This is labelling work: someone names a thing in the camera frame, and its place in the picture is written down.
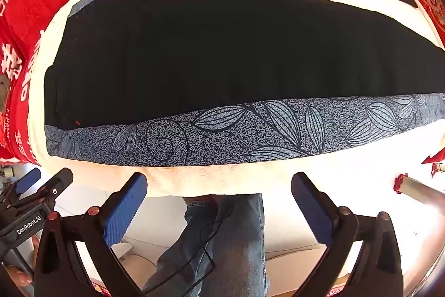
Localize thin black cable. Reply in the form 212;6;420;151
186;198;228;297

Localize person's left hand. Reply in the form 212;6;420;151
7;236;40;287

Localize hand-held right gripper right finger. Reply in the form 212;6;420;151
291;173;404;297

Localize person's legs in jeans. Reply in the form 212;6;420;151
142;193;272;297

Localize red paper decoration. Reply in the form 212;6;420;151
422;147;445;178

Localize metal tube with red tape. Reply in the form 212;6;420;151
394;173;445;209

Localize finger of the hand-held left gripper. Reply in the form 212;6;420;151
33;168;74;211
0;168;41;202

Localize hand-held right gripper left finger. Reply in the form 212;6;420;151
34;173;148;297

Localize black pants grey floral trim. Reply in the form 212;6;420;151
44;0;445;167

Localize white bed sheet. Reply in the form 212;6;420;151
26;0;445;199

